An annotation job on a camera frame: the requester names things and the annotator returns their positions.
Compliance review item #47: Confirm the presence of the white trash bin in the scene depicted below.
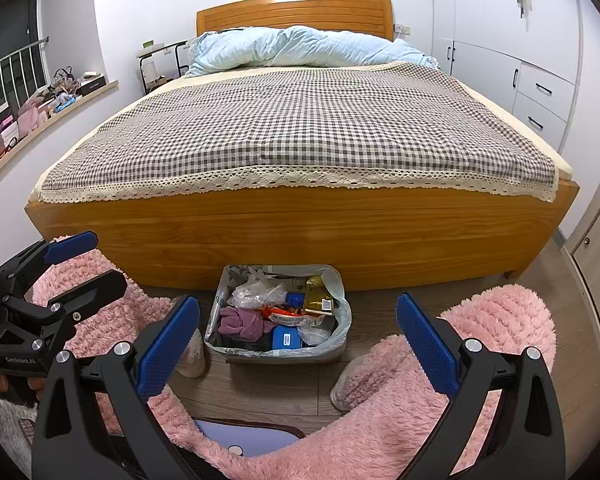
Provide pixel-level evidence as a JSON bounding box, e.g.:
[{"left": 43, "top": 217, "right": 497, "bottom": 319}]
[{"left": 203, "top": 264, "right": 352, "bottom": 366}]

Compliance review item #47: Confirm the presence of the pile of windowsill clutter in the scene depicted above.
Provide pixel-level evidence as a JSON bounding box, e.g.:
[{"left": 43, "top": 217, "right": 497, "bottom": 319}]
[{"left": 0, "top": 67, "right": 106, "bottom": 157}]

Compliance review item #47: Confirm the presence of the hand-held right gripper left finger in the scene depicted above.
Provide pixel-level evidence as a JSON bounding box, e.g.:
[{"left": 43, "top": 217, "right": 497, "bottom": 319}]
[{"left": 32, "top": 295, "right": 201, "bottom": 480}]

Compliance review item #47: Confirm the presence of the light blue duvet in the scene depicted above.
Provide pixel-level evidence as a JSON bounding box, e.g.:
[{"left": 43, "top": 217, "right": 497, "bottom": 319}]
[{"left": 186, "top": 25, "right": 440, "bottom": 79}]

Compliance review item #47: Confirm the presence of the white fluffy slipper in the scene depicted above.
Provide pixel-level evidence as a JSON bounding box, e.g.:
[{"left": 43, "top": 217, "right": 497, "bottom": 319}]
[
  {"left": 175, "top": 330, "right": 207, "bottom": 380},
  {"left": 330, "top": 355, "right": 381, "bottom": 414}
]

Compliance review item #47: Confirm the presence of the pink cloth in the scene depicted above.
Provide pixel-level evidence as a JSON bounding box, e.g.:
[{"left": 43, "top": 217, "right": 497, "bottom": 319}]
[{"left": 217, "top": 305, "right": 276, "bottom": 344}]

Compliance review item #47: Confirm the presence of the red white snack wrapper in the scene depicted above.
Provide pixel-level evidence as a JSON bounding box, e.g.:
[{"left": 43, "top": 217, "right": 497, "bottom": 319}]
[{"left": 260, "top": 305, "right": 321, "bottom": 329}]

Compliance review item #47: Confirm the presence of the dark blue printed box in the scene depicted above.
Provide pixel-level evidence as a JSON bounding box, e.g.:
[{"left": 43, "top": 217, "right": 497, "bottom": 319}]
[{"left": 271, "top": 324, "right": 305, "bottom": 351}]

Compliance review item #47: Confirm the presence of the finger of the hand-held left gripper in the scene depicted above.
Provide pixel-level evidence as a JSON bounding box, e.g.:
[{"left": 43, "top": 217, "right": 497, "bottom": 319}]
[
  {"left": 0, "top": 231, "right": 100, "bottom": 286},
  {"left": 5, "top": 269, "right": 128, "bottom": 331}
]

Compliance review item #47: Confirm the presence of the wooden bed frame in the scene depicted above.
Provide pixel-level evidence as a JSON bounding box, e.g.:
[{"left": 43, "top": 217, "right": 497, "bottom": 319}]
[{"left": 24, "top": 0, "right": 580, "bottom": 294}]

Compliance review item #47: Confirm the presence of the white wardrobe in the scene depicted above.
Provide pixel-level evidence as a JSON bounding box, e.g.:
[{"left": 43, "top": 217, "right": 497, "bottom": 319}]
[{"left": 430, "top": 0, "right": 581, "bottom": 154}]

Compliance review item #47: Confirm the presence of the crumpled white plastic wrap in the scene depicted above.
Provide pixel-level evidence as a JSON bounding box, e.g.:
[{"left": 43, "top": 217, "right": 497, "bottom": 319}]
[{"left": 227, "top": 267, "right": 289, "bottom": 311}]

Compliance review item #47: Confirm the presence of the black box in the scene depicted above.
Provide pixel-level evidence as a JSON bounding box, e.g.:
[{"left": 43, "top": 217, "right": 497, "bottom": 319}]
[{"left": 75, "top": 74, "right": 106, "bottom": 97}]

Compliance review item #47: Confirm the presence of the black metal bedside table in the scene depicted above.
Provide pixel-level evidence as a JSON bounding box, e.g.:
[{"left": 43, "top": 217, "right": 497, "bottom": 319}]
[{"left": 136, "top": 40, "right": 191, "bottom": 96}]

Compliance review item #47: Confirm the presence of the gold sachet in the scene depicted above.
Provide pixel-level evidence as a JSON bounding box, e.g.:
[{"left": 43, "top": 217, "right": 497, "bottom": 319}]
[{"left": 302, "top": 275, "right": 337, "bottom": 317}]

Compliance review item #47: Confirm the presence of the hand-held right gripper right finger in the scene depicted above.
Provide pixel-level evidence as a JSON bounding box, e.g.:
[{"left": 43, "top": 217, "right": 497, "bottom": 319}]
[{"left": 396, "top": 292, "right": 566, "bottom": 480}]

